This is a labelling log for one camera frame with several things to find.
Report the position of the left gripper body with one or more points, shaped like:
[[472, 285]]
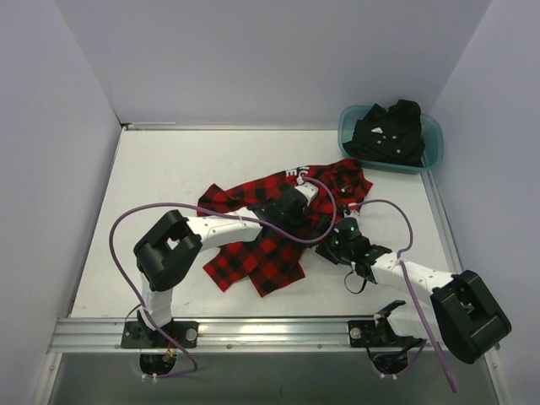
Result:
[[293, 207]]

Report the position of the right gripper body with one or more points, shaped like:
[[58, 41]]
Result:
[[331, 247]]

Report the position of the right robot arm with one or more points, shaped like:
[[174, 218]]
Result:
[[468, 318]]

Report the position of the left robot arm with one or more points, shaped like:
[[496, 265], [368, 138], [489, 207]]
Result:
[[167, 251]]

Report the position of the black button shirt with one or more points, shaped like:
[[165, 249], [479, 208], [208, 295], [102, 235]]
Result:
[[389, 135]]

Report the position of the teal plastic basin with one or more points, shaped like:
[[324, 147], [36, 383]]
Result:
[[431, 133]]

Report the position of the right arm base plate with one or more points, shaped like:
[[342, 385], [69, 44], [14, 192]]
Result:
[[369, 334]]

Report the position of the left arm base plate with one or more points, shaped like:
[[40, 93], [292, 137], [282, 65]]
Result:
[[136, 335]]

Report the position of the aluminium front rail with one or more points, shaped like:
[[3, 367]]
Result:
[[229, 334]]

